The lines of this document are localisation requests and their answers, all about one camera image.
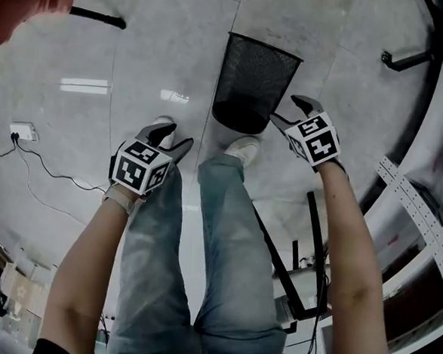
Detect beige wrist strap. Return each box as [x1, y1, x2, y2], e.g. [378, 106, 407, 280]
[101, 182, 147, 217]

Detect black metal bar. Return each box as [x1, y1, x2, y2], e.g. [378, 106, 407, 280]
[68, 5, 128, 31]

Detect black metal table frame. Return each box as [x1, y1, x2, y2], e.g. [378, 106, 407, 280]
[357, 0, 443, 221]

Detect person's left black sleeve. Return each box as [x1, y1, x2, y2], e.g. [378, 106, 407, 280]
[30, 336, 109, 354]

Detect person's left leg blue jeans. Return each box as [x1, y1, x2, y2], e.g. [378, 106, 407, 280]
[106, 160, 208, 354]

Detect white power strip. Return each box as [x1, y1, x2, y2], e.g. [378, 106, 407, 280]
[8, 120, 41, 143]

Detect black metal stand frame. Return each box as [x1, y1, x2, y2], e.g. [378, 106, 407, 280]
[244, 187, 339, 325]

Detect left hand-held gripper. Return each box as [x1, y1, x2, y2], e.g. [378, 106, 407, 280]
[108, 119, 195, 200]

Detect person's right forearm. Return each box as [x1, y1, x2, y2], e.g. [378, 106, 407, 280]
[300, 159, 403, 354]

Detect person's right white shoe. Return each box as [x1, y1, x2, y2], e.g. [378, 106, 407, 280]
[222, 134, 262, 169]

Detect person's leg blue jeans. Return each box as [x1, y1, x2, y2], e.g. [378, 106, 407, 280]
[106, 160, 208, 354]
[185, 152, 300, 354]

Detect white perforated metal rack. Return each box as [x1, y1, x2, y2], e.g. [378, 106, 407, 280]
[352, 153, 443, 354]

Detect black mesh wastebasket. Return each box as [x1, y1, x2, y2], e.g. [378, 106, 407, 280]
[210, 30, 306, 139]

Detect person's right leg blue jeans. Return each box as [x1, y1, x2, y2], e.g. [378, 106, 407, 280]
[185, 152, 300, 354]

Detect black hanging cable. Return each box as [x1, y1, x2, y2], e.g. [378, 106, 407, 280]
[300, 271, 334, 354]

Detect black power cable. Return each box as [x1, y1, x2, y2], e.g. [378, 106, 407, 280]
[0, 133, 112, 204]

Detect person's left forearm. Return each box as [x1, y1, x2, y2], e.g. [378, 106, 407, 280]
[36, 188, 150, 354]

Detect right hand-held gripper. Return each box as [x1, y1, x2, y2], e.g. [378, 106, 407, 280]
[265, 93, 352, 175]

